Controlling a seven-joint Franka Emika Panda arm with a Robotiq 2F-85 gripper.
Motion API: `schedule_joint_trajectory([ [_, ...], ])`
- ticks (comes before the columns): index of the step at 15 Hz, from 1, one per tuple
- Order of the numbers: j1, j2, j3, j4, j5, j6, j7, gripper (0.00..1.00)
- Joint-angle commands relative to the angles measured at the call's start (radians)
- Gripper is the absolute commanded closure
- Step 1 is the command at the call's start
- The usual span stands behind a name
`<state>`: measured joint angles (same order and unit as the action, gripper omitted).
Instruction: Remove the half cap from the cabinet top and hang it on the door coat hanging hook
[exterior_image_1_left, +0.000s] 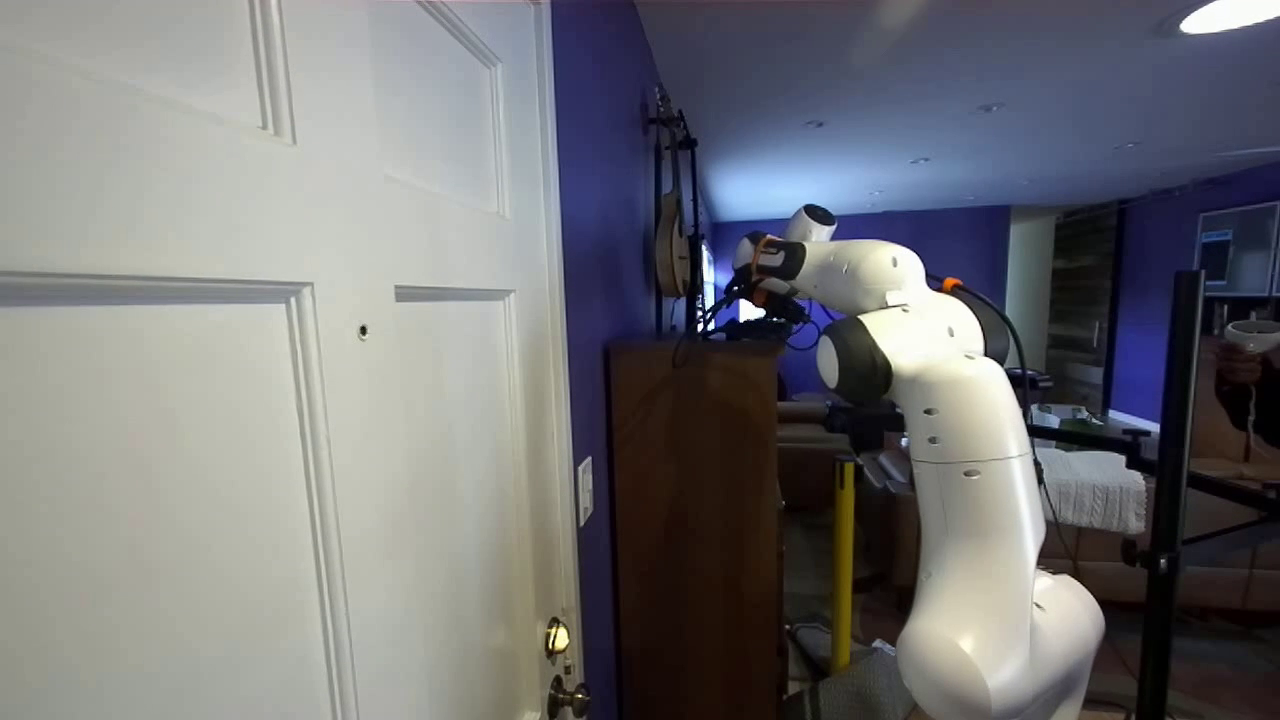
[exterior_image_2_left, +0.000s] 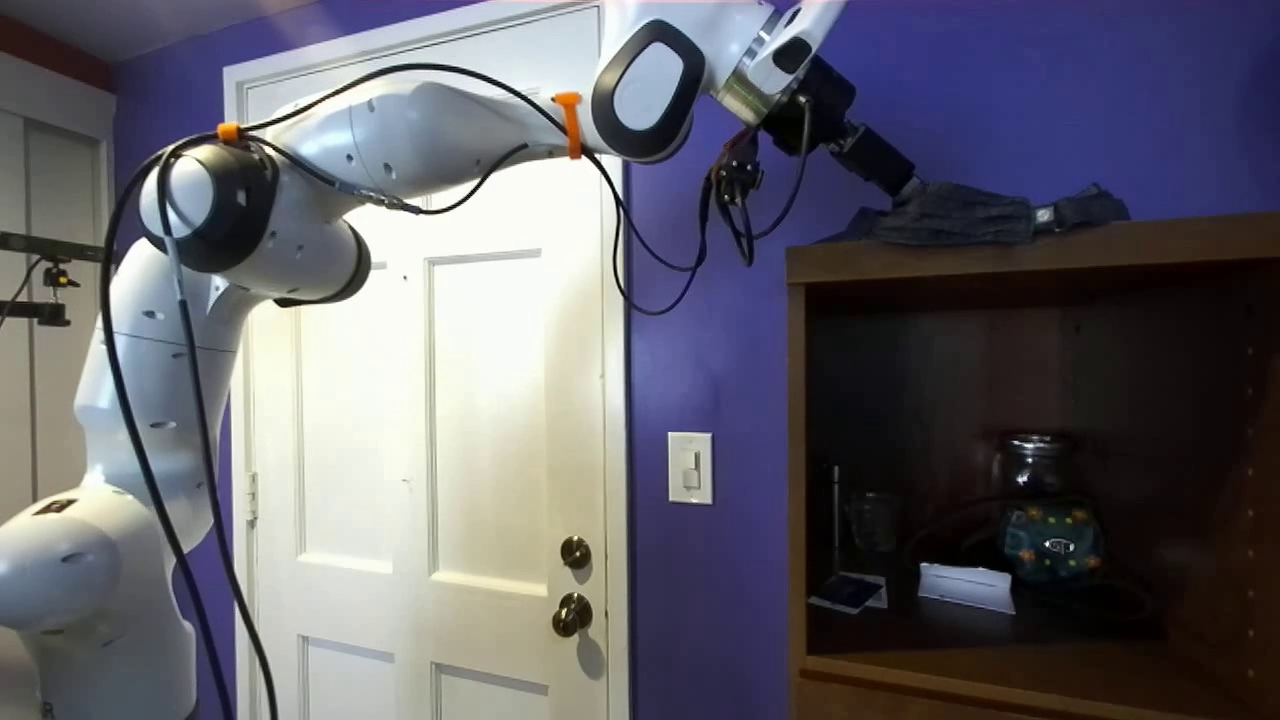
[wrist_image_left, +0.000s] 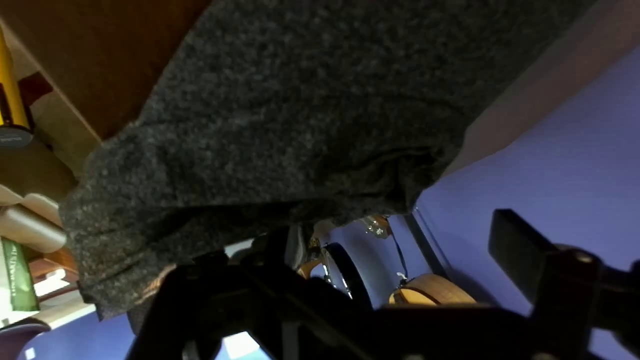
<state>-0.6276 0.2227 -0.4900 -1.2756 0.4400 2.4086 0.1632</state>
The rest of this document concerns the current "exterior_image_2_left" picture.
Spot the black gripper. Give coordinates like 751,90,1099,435
762,50,923,208

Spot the white panel door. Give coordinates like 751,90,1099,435
221,0,636,720

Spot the white light switch plate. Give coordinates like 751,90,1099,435
665,429,716,513

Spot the dark door knob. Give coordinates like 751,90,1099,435
547,593,598,641

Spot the clear drinking glass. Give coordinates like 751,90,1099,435
844,488,908,563

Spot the brown wooden cabinet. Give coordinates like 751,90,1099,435
783,211,1280,720

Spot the glass jar with beads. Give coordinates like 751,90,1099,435
996,429,1112,593

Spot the small flat box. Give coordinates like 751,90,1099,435
803,569,894,618

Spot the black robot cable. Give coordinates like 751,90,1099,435
95,57,822,720

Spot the wrist camera with orange mount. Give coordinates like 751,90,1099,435
708,124,772,208

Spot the black camera stand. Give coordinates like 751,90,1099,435
0,227,113,333

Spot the white folded paper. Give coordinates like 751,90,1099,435
918,558,1021,618

